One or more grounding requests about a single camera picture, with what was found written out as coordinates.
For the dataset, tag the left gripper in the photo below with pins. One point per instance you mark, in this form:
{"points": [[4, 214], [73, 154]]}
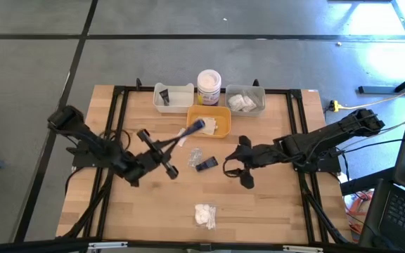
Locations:
{"points": [[155, 154]]}

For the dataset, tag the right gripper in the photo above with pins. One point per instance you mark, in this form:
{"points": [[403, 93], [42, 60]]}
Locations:
{"points": [[258, 156]]}

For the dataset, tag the small white paper packet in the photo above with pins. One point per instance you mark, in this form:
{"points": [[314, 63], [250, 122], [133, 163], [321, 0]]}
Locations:
{"points": [[181, 137]]}

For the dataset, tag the dark blue toiletry tube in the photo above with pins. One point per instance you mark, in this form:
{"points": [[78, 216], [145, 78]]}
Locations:
{"points": [[164, 96], [196, 125], [206, 163]]}

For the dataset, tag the clear bag of cotton swabs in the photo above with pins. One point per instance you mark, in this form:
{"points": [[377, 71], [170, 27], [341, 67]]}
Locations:
{"points": [[250, 103], [236, 102], [205, 214]]}

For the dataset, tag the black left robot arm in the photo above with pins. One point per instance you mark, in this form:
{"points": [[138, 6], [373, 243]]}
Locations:
{"points": [[93, 147]]}

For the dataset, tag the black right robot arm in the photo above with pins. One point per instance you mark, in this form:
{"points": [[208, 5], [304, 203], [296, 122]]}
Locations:
{"points": [[329, 135]]}

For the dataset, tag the yellow plastic bin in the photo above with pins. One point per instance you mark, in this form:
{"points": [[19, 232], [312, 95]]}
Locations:
{"points": [[223, 126]]}

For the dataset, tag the white plastic bin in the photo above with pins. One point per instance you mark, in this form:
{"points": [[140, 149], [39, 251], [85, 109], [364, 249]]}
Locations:
{"points": [[181, 102]]}

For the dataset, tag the grey plastic bin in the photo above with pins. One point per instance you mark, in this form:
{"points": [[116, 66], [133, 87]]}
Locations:
{"points": [[260, 110]]}

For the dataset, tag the Lysol wipes canister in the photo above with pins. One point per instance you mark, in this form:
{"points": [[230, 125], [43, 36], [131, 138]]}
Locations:
{"points": [[209, 84]]}

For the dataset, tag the yellow power plug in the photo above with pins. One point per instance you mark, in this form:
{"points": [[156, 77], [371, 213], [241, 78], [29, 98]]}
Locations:
{"points": [[335, 105]]}

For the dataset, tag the black laptop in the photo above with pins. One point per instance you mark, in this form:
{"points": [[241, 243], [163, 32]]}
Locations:
{"points": [[403, 214]]}

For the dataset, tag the black metal table frame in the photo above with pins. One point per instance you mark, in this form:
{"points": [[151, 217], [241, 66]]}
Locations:
{"points": [[276, 91]]}

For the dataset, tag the silver aluminium bracket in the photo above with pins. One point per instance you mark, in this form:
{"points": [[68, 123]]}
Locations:
{"points": [[107, 245], [302, 249]]}

